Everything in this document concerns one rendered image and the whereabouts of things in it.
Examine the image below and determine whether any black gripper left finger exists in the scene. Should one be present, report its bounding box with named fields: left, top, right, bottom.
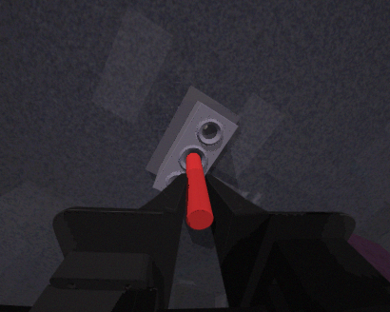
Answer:
left=52, top=173, right=187, bottom=309

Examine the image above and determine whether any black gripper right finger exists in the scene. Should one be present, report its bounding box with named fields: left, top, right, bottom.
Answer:
left=205, top=174, right=356, bottom=307

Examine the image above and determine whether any red peg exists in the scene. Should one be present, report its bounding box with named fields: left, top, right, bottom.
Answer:
left=185, top=152, right=214, bottom=229

